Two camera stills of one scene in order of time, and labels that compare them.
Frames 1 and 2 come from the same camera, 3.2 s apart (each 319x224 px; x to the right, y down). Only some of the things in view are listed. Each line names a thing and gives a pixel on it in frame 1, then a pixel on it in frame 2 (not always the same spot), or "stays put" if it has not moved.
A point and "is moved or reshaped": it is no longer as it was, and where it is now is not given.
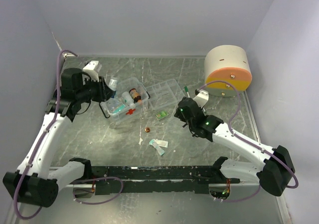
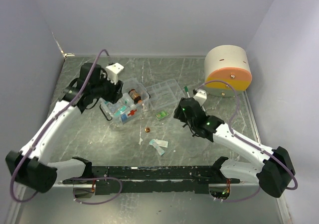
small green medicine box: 161,114 stays put
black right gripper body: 181,108 stays put
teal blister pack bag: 118,108 is moved or reshaped
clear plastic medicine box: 128,102 stays put
